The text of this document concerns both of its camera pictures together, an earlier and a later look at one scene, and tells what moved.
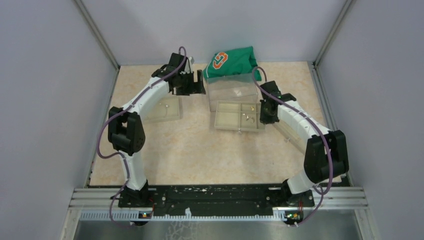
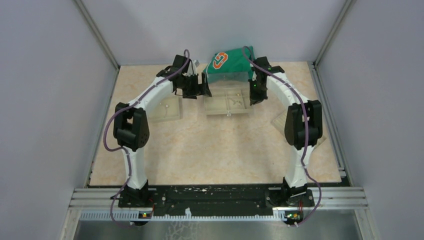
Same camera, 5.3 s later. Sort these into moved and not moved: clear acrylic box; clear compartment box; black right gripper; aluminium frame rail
Moved: clear compartment box; black right gripper
Not moved: clear acrylic box; aluminium frame rail
